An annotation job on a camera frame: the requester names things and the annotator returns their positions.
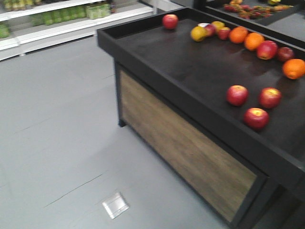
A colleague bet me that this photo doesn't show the yellow orange fruit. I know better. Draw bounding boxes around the yellow orange fruit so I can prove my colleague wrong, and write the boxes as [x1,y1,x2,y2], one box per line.
[190,26,207,42]

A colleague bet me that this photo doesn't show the red apple in row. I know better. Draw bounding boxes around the red apple in row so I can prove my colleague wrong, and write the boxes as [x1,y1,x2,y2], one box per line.
[256,41,278,60]

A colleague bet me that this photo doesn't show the red apple far corner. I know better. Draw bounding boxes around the red apple far corner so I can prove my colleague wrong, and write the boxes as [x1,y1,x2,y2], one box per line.
[162,14,179,30]

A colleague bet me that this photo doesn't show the metal floor outlet plate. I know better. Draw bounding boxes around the metal floor outlet plate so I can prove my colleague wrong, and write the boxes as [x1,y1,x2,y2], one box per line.
[102,192,130,219]

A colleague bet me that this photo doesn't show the black wooden produce stand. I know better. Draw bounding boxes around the black wooden produce stand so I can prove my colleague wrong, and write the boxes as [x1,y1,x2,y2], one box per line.
[97,7,305,229]

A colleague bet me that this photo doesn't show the red apple front bottom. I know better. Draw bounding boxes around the red apple front bottom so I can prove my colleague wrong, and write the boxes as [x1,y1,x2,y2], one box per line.
[243,107,269,130]

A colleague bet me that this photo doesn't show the white supermarket shelving unit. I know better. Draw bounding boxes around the white supermarket shelving unit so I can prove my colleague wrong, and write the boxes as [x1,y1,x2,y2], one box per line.
[0,0,157,60]

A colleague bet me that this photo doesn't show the dark red apple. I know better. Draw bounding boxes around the dark red apple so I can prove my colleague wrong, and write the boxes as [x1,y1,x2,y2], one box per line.
[276,47,295,62]

